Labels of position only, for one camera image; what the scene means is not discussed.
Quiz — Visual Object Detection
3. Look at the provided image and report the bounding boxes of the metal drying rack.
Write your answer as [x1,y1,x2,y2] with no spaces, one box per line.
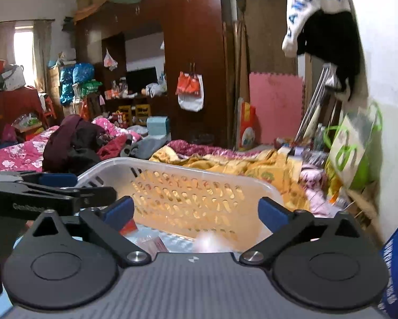
[294,62,339,147]

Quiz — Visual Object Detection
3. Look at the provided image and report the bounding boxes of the pink foam mat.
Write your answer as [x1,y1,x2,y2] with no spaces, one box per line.
[249,72,305,146]

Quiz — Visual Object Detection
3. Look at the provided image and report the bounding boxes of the white plastic perforated basket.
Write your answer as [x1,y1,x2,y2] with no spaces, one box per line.
[75,158,285,241]

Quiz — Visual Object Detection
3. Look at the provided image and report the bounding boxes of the orange white hanging bag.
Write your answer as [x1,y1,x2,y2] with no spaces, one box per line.
[175,71,204,112]

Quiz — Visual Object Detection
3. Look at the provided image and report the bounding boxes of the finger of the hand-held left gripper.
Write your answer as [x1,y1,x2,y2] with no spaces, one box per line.
[63,187,117,212]
[0,171,79,188]

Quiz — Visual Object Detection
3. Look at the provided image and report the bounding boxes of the red yellow gift bag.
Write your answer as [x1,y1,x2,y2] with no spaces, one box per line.
[238,98,257,150]

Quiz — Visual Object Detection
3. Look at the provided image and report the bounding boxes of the blue patterned plastic bag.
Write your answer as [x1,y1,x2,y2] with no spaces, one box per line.
[73,62,95,85]
[60,66,75,105]

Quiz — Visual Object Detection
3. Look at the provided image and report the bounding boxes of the black television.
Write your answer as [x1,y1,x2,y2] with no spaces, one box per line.
[126,67,158,94]

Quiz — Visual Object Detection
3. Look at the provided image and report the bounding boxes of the pink clothes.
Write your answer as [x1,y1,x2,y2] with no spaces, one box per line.
[300,164,332,213]

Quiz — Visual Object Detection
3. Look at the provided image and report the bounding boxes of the white handbag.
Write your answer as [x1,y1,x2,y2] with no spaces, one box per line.
[1,65,25,91]

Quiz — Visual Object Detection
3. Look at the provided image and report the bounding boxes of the pink floral blanket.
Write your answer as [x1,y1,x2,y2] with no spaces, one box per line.
[0,124,63,173]

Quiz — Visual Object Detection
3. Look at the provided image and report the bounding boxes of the teal box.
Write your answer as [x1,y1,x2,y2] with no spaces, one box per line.
[146,116,170,135]

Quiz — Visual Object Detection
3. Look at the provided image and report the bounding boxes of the red cloth covered cabinet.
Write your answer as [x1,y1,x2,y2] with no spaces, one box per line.
[0,86,45,133]

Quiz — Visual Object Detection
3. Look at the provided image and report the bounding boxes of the brown wooden wardrobe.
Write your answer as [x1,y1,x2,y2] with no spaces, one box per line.
[73,0,236,150]

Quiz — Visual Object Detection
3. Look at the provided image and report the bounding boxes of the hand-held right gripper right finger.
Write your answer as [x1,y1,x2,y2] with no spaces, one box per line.
[239,197,361,267]

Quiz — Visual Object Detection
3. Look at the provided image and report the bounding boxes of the grey cloth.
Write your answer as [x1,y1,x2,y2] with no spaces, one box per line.
[119,133,171,160]

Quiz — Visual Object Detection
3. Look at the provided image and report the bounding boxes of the small hanging plastic bag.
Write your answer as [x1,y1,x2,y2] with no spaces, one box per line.
[103,48,119,71]

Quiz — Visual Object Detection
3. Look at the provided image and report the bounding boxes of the white printed garment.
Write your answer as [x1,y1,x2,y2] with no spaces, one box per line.
[281,0,352,58]

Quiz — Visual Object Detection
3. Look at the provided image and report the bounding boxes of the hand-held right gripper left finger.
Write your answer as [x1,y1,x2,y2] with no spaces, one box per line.
[29,197,152,268]

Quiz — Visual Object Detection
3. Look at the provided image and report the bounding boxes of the clear red-printed packet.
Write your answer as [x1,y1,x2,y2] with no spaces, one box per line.
[136,234,170,253]

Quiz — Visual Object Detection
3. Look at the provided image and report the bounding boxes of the beige curtain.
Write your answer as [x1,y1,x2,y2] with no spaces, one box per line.
[33,20,55,94]

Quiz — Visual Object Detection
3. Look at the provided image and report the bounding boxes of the blue printed plastic bag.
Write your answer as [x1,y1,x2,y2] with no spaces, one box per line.
[378,213,398,316]

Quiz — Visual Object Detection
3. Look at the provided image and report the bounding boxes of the yellow printed blanket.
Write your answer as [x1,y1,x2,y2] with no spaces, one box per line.
[149,144,312,211]

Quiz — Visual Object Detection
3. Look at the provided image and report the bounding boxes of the green printed bag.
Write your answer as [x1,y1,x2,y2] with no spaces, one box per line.
[81,79,103,98]

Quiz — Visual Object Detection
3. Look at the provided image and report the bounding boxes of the maroon floral blanket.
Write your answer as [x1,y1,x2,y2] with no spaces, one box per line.
[166,140,262,160]

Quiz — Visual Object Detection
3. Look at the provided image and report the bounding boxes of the black garment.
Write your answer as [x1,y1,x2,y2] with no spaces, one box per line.
[297,10,362,102]

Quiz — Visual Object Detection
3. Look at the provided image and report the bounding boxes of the brown wooden door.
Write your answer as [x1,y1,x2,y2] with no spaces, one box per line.
[242,0,299,74]

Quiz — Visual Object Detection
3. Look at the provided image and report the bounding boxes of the dark maroon clothes pile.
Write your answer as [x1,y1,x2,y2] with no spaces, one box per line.
[42,114,101,175]

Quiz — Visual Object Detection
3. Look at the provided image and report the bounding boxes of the window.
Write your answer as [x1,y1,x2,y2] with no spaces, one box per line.
[15,28,35,87]

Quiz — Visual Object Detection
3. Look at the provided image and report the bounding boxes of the white bag green handles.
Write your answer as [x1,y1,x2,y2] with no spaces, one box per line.
[323,101,384,190]

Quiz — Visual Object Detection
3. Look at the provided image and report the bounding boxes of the red packet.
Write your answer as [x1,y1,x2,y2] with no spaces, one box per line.
[119,221,139,234]

